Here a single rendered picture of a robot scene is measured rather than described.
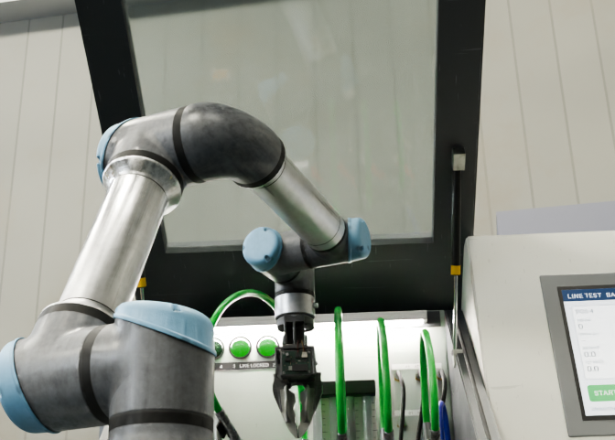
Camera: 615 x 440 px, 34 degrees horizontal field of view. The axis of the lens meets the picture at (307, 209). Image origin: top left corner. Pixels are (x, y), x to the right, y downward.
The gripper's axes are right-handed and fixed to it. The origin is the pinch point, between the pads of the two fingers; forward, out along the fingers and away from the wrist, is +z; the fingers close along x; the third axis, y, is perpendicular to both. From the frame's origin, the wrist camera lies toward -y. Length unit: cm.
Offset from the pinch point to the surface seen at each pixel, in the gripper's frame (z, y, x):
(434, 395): -3.1, 10.8, 23.8
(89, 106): -231, -276, -122
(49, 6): -292, -271, -147
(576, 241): -40, -14, 57
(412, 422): -7.7, -31.8, 22.2
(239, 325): -29.6, -29.2, -14.0
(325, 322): -29.5, -29.3, 4.7
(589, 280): -30, -11, 58
